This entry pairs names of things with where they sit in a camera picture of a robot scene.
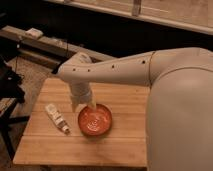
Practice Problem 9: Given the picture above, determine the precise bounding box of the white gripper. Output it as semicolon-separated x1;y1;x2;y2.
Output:
69;83;96;112

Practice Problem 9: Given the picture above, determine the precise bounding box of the white plastic bottle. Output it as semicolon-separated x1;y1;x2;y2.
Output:
45;104;70;134

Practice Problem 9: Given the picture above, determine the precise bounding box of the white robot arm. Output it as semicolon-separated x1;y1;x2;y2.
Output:
57;47;213;171

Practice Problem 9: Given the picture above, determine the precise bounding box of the orange ceramic bowl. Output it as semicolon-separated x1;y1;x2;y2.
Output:
78;104;112;136

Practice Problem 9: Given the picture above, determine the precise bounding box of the wooden table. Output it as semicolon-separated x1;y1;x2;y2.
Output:
13;78;149;167

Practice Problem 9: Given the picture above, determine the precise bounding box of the black stand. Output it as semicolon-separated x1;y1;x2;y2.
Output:
0;56;29;159

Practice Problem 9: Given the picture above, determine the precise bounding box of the long wooden beam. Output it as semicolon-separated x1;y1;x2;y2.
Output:
0;25;113;61

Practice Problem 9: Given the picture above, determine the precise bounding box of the small white box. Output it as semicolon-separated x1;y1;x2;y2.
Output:
26;28;43;38

